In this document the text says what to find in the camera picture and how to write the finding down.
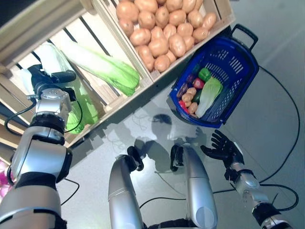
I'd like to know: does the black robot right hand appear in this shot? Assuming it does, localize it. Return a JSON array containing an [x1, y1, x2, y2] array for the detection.
[[200, 130, 245, 170]]

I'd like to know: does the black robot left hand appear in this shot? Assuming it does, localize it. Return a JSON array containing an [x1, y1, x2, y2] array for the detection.
[[18, 64, 77, 95]]

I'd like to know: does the napa cabbage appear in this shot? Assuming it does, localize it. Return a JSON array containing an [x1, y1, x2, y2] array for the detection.
[[35, 43, 100, 135], [194, 76, 224, 118], [59, 39, 141, 97]]

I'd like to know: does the blue plastic shopping basket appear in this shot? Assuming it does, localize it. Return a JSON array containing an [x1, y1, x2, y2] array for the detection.
[[169, 23, 260, 129]]

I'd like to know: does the black robot right foot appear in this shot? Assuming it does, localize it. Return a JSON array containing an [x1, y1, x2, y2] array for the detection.
[[170, 145, 184, 172]]

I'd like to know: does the black robot foot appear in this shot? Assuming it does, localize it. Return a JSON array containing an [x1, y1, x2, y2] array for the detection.
[[170, 145, 184, 172], [127, 146, 145, 172]]

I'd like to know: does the wooden slatted cabbage crate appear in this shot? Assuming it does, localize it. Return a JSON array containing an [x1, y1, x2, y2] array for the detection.
[[0, 0, 155, 148]]

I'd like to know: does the green bell pepper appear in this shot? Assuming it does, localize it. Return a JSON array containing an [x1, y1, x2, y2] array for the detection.
[[198, 67, 212, 82]]

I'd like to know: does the black robot left foot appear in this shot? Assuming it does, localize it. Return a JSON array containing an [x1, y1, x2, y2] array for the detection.
[[127, 146, 145, 172]]

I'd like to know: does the vegetable display rack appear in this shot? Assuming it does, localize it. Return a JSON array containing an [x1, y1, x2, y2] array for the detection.
[[0, 0, 236, 167]]

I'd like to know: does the black robot waist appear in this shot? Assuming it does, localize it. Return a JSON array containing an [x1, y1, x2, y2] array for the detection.
[[140, 218, 198, 229]]

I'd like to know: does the silver robot left leg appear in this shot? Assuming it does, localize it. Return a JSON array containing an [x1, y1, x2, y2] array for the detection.
[[108, 154, 148, 229]]

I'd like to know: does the wooden potato crate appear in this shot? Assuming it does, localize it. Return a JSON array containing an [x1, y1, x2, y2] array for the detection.
[[95, 0, 236, 83]]

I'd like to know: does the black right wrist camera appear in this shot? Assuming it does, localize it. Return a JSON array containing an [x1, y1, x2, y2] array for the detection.
[[224, 168, 236, 182]]

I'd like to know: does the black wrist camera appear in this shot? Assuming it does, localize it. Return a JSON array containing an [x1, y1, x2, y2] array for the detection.
[[224, 168, 236, 182], [63, 87, 77, 102]]

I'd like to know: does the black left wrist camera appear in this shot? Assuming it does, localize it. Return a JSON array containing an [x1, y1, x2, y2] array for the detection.
[[63, 87, 77, 102]]

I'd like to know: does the thin white floor string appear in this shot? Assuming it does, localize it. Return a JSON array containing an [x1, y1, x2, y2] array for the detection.
[[156, 172, 188, 196]]

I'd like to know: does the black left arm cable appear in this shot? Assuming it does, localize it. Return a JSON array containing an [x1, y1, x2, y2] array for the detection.
[[4, 95, 38, 138]]

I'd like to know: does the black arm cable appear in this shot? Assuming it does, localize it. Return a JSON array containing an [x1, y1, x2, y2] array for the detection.
[[4, 95, 38, 138], [258, 183, 300, 213]]

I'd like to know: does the long black floor cable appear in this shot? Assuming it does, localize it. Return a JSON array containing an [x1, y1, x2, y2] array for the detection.
[[209, 65, 301, 194]]

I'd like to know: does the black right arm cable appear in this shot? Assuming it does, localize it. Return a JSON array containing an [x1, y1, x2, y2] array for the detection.
[[258, 183, 300, 213]]

